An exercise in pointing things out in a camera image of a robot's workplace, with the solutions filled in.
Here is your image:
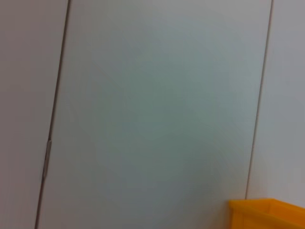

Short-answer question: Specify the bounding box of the yellow plastic bin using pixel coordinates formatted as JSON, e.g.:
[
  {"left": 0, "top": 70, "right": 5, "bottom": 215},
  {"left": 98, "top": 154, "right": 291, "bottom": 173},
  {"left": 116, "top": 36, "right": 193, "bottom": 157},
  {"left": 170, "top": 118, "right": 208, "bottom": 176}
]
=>
[{"left": 228, "top": 198, "right": 305, "bottom": 229}]

